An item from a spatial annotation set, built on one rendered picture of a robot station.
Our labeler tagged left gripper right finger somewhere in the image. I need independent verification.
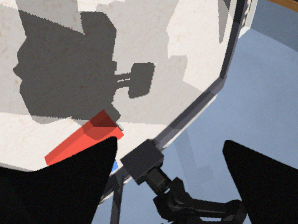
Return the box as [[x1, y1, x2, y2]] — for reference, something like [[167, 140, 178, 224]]
[[222, 140, 298, 224]]

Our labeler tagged small blue flat block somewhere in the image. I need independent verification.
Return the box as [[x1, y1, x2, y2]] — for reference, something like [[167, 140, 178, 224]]
[[112, 160, 118, 172]]

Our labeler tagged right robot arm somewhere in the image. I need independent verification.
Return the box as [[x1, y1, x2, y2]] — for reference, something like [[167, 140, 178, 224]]
[[141, 163, 247, 224]]

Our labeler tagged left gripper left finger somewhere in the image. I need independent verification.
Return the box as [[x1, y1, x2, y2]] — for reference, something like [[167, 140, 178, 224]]
[[0, 136, 118, 224]]

